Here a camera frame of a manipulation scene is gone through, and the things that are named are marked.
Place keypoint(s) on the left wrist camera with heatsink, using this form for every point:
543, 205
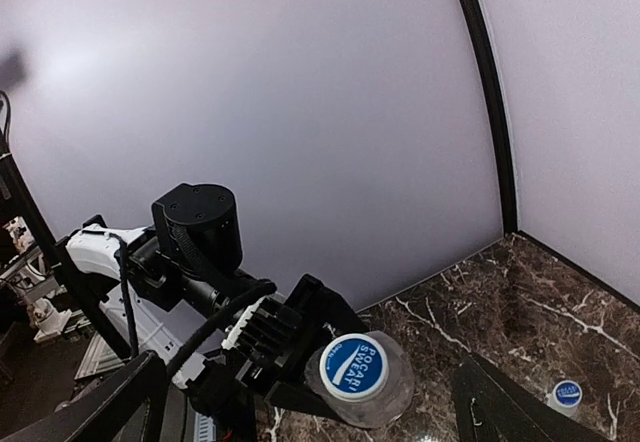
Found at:
264, 329

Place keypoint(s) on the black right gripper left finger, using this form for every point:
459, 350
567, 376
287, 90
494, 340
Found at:
102, 413

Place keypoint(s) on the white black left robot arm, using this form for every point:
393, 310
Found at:
225, 336

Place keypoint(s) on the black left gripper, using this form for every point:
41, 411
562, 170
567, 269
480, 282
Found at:
325, 316

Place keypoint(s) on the black right corner post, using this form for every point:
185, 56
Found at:
496, 111

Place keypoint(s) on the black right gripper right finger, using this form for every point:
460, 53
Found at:
489, 406

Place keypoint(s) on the white slotted cable duct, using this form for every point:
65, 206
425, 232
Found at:
204, 429

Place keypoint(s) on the blue white bottle cap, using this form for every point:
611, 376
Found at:
354, 367
567, 387

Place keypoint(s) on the clear bottle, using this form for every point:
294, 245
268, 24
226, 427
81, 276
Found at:
565, 405
388, 405

